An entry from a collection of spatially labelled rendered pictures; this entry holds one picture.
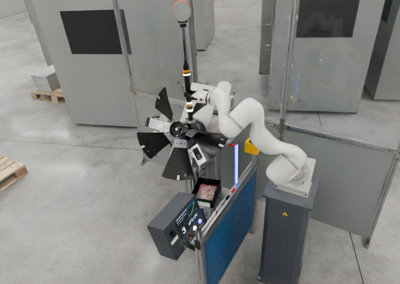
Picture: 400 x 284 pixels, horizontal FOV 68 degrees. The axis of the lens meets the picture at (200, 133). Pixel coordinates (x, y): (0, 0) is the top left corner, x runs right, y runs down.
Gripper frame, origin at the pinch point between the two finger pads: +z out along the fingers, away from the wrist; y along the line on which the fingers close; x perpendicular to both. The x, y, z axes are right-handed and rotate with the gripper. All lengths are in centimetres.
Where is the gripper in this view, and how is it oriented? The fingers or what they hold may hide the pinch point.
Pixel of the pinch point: (188, 93)
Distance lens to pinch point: 196.9
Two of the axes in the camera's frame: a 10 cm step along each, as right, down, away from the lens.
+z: -8.5, -2.4, 4.7
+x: -0.6, -8.5, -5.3
